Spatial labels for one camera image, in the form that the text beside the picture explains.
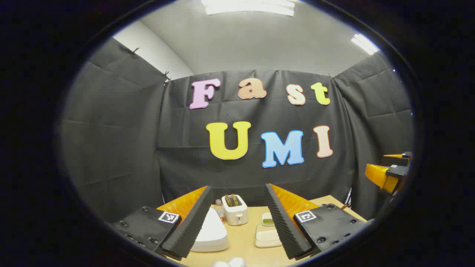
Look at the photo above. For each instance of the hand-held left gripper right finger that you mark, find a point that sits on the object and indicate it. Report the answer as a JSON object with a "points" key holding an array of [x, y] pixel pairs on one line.
{"points": [[285, 230]]}

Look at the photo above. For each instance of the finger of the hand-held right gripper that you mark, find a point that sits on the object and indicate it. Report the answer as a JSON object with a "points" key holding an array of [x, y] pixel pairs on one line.
{"points": [[399, 159], [382, 178]]}

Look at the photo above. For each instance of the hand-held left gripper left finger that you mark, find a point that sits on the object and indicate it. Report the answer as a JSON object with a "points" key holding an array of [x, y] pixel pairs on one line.
{"points": [[189, 226]]}

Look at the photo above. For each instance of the white rice cooker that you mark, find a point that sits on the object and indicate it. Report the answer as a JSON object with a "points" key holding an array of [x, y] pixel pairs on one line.
{"points": [[213, 233]]}

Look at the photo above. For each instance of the dark wooden spoon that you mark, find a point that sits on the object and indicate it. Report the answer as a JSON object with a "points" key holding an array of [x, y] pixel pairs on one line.
{"points": [[345, 205]]}

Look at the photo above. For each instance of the white divided grain dish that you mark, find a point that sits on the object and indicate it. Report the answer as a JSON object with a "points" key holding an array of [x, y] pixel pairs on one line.
{"points": [[268, 221]]}

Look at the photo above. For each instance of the clear plastic water bottle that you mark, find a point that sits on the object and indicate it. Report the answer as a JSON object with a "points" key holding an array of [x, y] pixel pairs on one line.
{"points": [[219, 212]]}

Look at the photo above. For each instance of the brown toast slice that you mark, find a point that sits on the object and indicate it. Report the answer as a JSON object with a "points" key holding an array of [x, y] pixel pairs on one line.
{"points": [[234, 200], [228, 201]]}

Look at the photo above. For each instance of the white toaster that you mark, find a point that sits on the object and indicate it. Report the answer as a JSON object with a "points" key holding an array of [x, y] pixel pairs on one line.
{"points": [[235, 217]]}

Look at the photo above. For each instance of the black backdrop cloth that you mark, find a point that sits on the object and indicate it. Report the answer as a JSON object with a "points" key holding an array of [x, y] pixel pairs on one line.
{"points": [[178, 129]]}

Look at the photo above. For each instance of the small ceiling light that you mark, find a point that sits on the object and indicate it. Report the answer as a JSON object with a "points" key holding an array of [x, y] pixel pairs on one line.
{"points": [[365, 43]]}

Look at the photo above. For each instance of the long ceiling light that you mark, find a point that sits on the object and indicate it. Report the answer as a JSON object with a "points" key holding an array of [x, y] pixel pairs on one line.
{"points": [[248, 6]]}

